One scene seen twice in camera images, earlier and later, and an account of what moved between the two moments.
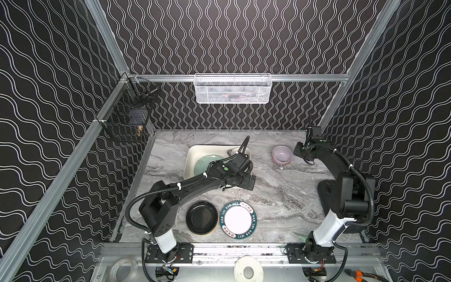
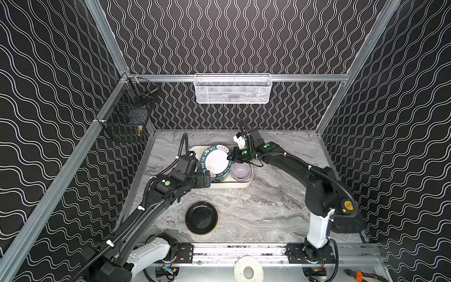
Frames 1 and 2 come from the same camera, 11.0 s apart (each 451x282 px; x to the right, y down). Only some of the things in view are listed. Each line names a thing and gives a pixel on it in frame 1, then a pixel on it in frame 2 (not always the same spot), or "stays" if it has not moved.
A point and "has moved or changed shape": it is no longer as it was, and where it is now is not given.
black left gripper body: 246,181 to 205,179
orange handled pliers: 359,275 stays
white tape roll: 248,261 stays
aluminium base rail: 233,254 stays
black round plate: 202,218 stays
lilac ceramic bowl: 282,155 has moved or changed shape
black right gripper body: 313,133 to 234,154
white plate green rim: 238,219 to 214,158
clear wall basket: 232,88 stays
